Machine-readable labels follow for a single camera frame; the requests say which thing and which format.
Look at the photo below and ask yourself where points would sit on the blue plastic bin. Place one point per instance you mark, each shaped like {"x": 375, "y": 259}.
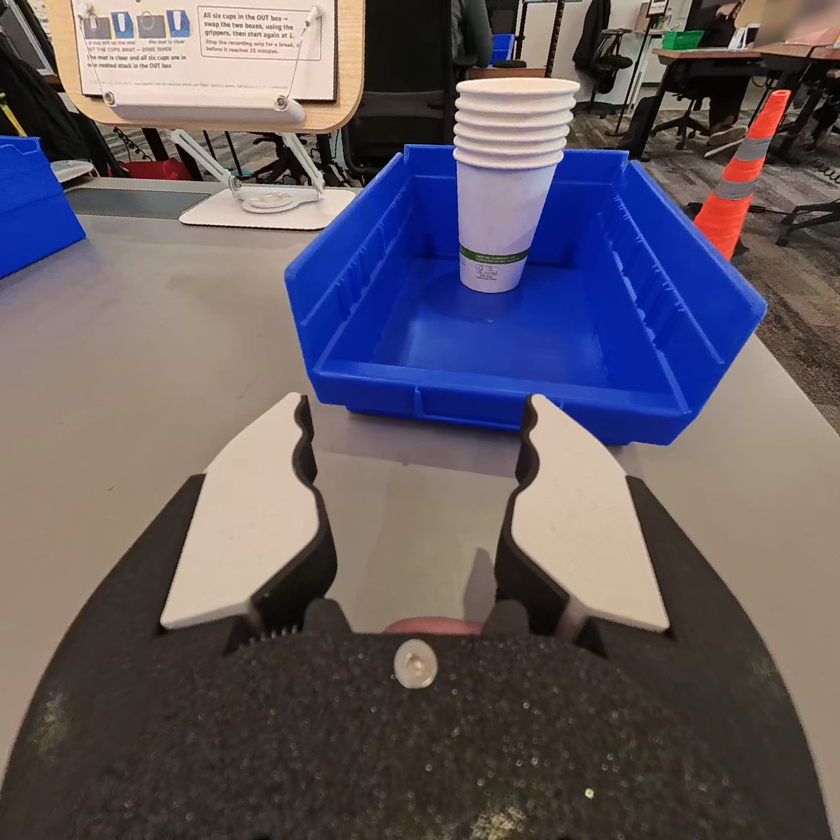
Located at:
{"x": 33, "y": 210}
{"x": 525, "y": 348}
{"x": 502, "y": 49}

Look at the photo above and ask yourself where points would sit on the red bag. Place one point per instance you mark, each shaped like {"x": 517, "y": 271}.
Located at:
{"x": 157, "y": 169}

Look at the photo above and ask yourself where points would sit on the green box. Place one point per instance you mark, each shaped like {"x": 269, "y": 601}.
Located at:
{"x": 682, "y": 39}

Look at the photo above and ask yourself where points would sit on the black stanchion pole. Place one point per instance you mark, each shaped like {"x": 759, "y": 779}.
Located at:
{"x": 556, "y": 39}

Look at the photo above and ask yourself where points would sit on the dark hanging cloth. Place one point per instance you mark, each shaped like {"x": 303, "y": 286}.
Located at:
{"x": 39, "y": 111}

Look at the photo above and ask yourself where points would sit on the wooden display board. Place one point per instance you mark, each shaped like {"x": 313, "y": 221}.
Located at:
{"x": 351, "y": 65}

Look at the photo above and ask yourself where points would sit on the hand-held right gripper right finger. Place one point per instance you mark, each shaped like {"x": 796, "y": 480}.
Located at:
{"x": 584, "y": 531}

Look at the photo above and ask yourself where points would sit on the brown wooden table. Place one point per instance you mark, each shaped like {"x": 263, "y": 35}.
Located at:
{"x": 709, "y": 56}

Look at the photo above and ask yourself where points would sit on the printed instruction sheet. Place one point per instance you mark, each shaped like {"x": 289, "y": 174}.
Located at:
{"x": 262, "y": 72}

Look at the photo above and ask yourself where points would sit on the orange traffic cone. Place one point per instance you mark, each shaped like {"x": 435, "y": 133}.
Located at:
{"x": 735, "y": 197}

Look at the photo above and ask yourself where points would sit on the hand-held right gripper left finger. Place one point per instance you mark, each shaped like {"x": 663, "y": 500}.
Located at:
{"x": 249, "y": 525}

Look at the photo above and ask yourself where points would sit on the stack of white paper cups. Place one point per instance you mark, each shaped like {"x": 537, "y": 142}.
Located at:
{"x": 499, "y": 216}

